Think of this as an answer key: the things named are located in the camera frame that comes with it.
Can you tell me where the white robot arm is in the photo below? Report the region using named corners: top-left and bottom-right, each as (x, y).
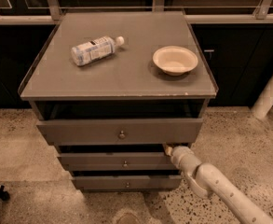
top-left (163, 144), bottom-right (273, 224)

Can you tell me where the grey top drawer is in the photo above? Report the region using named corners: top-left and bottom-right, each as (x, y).
top-left (37, 119), bottom-right (202, 146)

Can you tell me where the metal window railing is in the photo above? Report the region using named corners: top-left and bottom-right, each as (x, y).
top-left (0, 0), bottom-right (273, 26)

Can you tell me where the grey bottom drawer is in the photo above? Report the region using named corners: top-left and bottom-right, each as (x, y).
top-left (73, 175), bottom-right (182, 191)

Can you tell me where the grey drawer cabinet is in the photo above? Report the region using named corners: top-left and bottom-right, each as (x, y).
top-left (19, 12), bottom-right (218, 182)

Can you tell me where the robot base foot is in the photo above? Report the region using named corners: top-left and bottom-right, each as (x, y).
top-left (116, 212), bottom-right (141, 224)

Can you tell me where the white paper bowl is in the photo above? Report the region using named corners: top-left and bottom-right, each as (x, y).
top-left (153, 46), bottom-right (198, 76)

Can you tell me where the grey drawer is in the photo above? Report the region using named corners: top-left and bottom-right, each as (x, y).
top-left (58, 152), bottom-right (176, 171)
top-left (73, 175), bottom-right (182, 191)
top-left (37, 119), bottom-right (202, 146)

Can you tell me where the white pillar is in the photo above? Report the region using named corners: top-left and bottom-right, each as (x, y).
top-left (252, 75), bottom-right (273, 119)

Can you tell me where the plastic water bottle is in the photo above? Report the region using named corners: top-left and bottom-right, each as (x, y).
top-left (71, 35), bottom-right (125, 66)

